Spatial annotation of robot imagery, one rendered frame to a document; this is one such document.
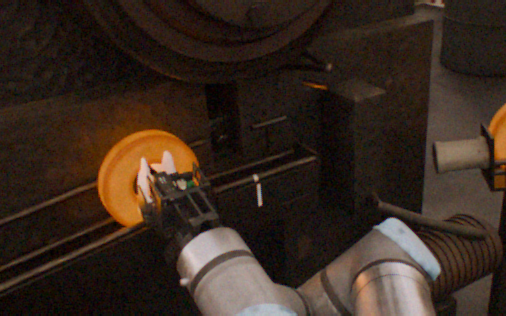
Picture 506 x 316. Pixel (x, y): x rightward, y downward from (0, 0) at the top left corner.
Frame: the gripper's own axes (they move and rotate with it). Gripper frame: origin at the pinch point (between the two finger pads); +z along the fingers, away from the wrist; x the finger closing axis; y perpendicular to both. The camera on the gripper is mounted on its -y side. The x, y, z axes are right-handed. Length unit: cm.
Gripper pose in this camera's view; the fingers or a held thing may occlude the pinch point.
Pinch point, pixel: (148, 169)
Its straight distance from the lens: 91.3
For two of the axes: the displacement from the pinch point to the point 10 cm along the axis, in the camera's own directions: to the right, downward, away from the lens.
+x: -8.6, 2.7, -4.3
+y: 0.8, -7.6, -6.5
